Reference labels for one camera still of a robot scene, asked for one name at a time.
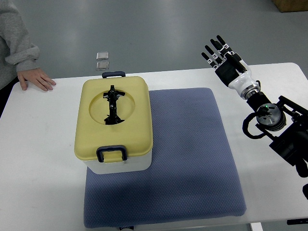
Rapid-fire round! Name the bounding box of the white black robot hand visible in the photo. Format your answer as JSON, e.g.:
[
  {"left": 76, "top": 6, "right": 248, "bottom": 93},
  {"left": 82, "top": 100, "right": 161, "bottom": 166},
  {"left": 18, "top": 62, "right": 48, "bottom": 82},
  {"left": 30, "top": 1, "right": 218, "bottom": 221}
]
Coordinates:
[{"left": 201, "top": 35, "right": 259, "bottom": 98}]

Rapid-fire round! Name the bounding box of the yellow storage box lid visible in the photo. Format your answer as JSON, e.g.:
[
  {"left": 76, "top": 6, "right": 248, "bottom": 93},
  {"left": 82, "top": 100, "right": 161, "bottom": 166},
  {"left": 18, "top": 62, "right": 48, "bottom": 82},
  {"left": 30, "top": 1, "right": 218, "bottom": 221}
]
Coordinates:
[{"left": 74, "top": 76, "right": 153, "bottom": 163}]

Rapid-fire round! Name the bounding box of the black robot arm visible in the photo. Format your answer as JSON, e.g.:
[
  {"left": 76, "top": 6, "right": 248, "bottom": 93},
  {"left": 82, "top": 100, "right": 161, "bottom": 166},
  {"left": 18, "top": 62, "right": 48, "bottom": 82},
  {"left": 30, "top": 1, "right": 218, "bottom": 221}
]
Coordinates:
[{"left": 202, "top": 36, "right": 308, "bottom": 178}]

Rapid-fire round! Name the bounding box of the grey sweater sleeve forearm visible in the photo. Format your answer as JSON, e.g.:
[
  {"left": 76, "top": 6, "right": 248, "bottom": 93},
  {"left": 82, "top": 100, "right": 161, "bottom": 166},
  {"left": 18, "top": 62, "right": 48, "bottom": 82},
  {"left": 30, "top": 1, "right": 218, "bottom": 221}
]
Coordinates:
[{"left": 0, "top": 0, "right": 39, "bottom": 89}]

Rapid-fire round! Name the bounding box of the brown cardboard box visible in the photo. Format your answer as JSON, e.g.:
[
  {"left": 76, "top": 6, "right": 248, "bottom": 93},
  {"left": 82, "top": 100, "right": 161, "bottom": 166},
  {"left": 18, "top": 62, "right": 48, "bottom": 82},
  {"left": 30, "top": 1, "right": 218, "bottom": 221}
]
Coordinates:
[{"left": 272, "top": 0, "right": 308, "bottom": 13}]

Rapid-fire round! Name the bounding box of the white storage box base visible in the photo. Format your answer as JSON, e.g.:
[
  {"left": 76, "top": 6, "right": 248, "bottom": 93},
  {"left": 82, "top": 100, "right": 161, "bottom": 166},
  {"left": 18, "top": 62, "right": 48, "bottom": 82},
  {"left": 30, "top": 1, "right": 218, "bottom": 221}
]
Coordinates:
[{"left": 83, "top": 149, "right": 152, "bottom": 174}]

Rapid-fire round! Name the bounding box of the person's bare hand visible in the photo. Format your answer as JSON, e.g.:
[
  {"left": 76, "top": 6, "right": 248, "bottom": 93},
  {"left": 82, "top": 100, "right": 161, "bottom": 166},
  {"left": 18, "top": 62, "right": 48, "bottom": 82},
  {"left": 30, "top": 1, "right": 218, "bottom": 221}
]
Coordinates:
[{"left": 17, "top": 68, "right": 56, "bottom": 91}]

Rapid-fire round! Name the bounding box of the lower silver floor plate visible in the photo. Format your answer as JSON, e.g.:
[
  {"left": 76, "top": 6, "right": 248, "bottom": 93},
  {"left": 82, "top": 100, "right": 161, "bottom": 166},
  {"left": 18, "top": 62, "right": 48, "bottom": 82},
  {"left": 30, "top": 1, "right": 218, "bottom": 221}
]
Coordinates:
[{"left": 96, "top": 61, "right": 109, "bottom": 71}]

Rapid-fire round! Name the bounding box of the silver floor plate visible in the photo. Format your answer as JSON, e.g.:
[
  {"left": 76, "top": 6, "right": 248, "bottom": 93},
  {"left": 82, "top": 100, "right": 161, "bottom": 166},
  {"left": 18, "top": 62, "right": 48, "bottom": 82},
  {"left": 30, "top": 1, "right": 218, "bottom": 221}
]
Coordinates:
[
  {"left": 96, "top": 61, "right": 109, "bottom": 71},
  {"left": 96, "top": 51, "right": 109, "bottom": 60}
]

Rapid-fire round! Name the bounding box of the upper silver floor plate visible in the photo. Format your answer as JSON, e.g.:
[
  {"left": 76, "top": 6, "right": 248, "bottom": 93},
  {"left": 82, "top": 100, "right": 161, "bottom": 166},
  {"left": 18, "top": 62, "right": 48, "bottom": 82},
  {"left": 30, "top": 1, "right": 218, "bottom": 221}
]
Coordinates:
[{"left": 96, "top": 51, "right": 109, "bottom": 60}]

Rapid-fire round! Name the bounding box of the blue grey foam mat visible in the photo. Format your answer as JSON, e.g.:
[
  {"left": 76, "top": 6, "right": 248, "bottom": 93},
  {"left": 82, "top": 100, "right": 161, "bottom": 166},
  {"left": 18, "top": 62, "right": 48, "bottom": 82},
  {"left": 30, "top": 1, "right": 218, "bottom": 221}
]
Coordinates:
[{"left": 84, "top": 88, "right": 246, "bottom": 228}]

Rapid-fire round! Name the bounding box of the black table control panel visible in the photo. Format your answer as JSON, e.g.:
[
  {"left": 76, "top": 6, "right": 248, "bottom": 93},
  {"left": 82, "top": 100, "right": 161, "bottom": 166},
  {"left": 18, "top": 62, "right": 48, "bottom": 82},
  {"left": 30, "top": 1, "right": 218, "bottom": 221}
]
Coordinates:
[{"left": 287, "top": 218, "right": 308, "bottom": 225}]

